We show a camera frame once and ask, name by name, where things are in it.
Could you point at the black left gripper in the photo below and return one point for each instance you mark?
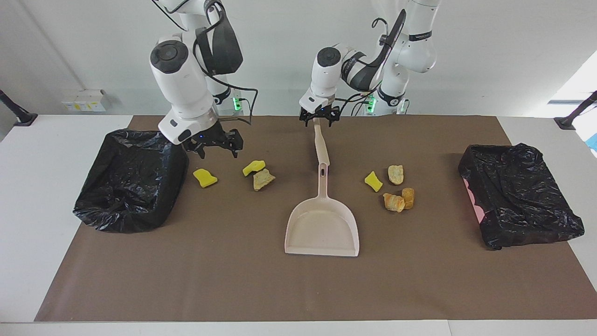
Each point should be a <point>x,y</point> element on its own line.
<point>319,113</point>

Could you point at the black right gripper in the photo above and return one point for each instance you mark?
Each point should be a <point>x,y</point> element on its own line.
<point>214,137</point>

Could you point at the beige brush with black bristles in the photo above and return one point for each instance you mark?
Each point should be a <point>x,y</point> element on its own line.
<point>320,140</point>

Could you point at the wavy yellow sponge piece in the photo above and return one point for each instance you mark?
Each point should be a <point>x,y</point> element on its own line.
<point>205,178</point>

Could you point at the notched yellow sponge piece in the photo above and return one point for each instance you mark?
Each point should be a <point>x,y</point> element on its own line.
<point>254,167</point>

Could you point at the pale beige bread chunk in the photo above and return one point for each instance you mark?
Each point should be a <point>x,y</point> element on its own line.
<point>263,180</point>

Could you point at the small yellow sponge wedge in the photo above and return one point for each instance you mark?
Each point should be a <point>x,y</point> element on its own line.
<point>373,181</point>

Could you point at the pale round bread piece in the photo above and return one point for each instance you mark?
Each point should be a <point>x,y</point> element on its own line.
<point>396,174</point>

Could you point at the beige plastic dustpan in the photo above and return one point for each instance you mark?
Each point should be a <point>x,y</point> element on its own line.
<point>322,228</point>

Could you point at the orange croissant piece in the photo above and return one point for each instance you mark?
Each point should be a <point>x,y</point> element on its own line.
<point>393,202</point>

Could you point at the brown bread roll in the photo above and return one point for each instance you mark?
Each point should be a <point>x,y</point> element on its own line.
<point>409,198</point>

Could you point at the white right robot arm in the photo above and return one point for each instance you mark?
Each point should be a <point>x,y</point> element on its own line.
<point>184,84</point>

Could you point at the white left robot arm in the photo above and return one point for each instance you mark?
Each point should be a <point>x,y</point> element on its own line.
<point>410,46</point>

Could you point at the bin lined with black bag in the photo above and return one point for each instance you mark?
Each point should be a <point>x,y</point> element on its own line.
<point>130,182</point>

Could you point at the pink bin with black bag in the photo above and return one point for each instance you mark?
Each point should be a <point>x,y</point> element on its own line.
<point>517,196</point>

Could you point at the brown table mat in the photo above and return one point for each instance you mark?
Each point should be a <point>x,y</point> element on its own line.
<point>233,270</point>

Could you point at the blue object at edge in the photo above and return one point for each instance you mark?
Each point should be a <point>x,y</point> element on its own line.
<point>593,141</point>

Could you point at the white wall socket box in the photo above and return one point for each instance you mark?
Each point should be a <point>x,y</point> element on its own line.
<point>84,100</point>

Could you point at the black camera stand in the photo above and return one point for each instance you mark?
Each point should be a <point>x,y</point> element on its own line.
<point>21,116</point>
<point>571,119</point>

